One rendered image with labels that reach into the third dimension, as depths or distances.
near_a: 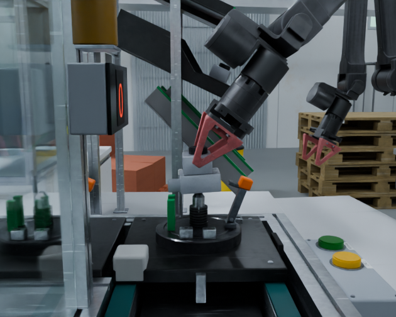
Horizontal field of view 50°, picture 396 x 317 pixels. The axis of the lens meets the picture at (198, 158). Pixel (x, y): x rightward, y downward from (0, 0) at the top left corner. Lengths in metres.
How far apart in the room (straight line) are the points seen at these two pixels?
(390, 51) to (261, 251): 0.87
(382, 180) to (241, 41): 4.02
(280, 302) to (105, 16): 0.40
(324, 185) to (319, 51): 4.77
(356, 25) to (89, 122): 1.03
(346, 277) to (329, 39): 8.32
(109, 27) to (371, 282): 0.46
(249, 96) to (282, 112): 7.87
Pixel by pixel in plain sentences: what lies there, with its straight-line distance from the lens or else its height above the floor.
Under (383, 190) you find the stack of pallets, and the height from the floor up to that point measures 0.19.
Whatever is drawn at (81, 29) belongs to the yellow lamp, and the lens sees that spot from 0.48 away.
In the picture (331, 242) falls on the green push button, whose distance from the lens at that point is 0.73.
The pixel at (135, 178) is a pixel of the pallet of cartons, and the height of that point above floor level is 0.38.
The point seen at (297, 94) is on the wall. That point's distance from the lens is 8.60.
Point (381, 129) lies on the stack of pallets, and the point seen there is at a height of 0.79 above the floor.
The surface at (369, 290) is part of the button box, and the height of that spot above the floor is 0.96.
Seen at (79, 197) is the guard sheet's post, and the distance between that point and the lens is 0.50.
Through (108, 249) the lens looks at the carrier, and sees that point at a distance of 0.69.
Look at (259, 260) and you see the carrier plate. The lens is 0.64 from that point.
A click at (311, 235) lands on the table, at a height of 0.86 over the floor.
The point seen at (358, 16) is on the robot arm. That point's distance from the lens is 1.36.
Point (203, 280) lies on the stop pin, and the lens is 0.60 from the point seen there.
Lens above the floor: 1.22
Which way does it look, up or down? 10 degrees down
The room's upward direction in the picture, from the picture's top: straight up
